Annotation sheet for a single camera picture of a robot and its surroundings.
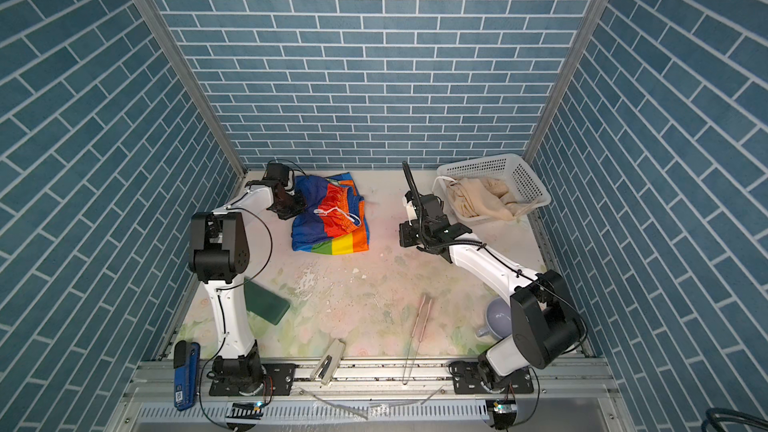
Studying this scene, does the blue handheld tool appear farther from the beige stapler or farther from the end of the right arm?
the end of the right arm

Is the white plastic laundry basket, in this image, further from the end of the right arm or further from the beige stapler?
the beige stapler

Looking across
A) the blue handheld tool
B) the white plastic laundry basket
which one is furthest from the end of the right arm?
the blue handheld tool

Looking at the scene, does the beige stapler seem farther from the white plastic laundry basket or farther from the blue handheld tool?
the white plastic laundry basket

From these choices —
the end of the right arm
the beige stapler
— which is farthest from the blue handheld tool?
the end of the right arm

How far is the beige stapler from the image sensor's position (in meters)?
0.75

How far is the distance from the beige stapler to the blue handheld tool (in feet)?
0.95

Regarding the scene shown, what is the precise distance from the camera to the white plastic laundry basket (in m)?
0.96

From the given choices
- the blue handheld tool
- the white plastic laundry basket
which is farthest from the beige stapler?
the white plastic laundry basket

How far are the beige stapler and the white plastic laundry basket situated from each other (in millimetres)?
528

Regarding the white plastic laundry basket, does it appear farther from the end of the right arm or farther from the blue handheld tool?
the blue handheld tool

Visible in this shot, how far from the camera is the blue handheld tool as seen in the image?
70cm

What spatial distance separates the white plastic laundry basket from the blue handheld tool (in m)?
0.84
